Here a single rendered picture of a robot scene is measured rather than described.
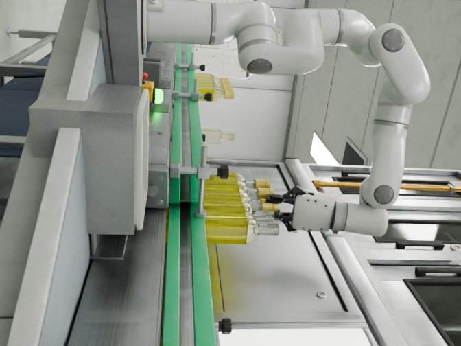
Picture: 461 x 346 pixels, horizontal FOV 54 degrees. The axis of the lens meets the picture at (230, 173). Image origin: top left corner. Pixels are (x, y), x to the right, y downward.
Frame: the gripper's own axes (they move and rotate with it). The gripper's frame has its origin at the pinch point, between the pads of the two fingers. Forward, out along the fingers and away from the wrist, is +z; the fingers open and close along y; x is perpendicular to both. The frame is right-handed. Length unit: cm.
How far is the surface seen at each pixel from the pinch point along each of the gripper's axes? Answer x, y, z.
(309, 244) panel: -4.0, -12.5, -11.2
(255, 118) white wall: -588, -169, 54
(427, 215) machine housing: -42, -17, -52
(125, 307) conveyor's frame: 52, 7, 20
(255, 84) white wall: -587, -115, 60
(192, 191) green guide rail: 11.1, 6.6, 19.2
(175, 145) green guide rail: 2.1, 13.8, 25.9
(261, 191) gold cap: -3.9, 1.7, 3.6
